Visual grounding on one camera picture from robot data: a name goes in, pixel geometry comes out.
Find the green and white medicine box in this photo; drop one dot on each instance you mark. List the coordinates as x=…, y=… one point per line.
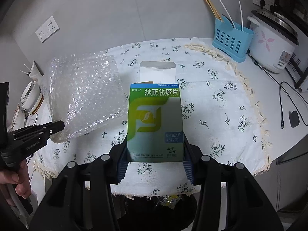
x=155, y=125

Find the white pitcher with sticks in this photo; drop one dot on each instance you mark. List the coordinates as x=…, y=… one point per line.
x=35, y=72

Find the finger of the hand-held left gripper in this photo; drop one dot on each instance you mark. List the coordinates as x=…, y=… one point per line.
x=50, y=131
x=26, y=130

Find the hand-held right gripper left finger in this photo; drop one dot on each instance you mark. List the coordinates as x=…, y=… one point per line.
x=121, y=170

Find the white ceramic pot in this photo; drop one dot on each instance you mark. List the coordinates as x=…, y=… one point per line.
x=18, y=114

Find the large white bowl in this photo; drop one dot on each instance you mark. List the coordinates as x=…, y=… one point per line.
x=30, y=95

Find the person's left hand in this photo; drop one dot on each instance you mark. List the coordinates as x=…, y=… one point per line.
x=22, y=180

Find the clear bubble wrap sheet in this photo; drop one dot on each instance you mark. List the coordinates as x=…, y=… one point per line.
x=84, y=93

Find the white floral tablecloth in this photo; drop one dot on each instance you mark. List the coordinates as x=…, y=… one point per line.
x=216, y=101

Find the wooden rimmed plate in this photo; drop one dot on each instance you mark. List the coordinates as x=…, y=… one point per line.
x=39, y=104

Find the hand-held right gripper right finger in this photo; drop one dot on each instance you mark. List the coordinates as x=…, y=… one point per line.
x=189, y=170

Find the white rice cooker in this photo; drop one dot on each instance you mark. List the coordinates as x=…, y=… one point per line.
x=272, y=43

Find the small black puck device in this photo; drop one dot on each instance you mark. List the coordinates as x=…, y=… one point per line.
x=294, y=119

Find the blue perforated utensil holder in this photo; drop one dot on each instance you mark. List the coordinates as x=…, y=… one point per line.
x=232, y=41

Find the wooden chopstick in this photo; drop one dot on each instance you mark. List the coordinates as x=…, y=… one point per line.
x=211, y=8
x=214, y=7

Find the white plastic stick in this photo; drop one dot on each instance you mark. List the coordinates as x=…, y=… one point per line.
x=241, y=15
x=226, y=10

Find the dark appliance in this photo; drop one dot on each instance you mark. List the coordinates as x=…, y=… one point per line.
x=293, y=12

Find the black countertop oven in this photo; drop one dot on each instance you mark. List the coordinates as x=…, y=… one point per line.
x=299, y=69

